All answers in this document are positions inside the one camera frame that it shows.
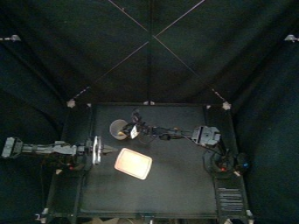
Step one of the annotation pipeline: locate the square pink plate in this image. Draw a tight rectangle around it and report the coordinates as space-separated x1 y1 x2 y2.
113 147 154 181

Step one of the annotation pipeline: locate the black backdrop cloth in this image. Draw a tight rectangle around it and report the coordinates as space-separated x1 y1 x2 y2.
0 0 299 224

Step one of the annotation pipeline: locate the white label sticker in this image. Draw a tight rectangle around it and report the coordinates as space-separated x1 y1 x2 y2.
217 187 245 213

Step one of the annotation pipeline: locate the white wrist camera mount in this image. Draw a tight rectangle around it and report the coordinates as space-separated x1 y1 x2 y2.
129 125 140 140

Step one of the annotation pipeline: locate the thin diagonal brace wire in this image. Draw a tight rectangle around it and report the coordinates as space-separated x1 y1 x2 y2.
70 0 206 101
106 0 228 103

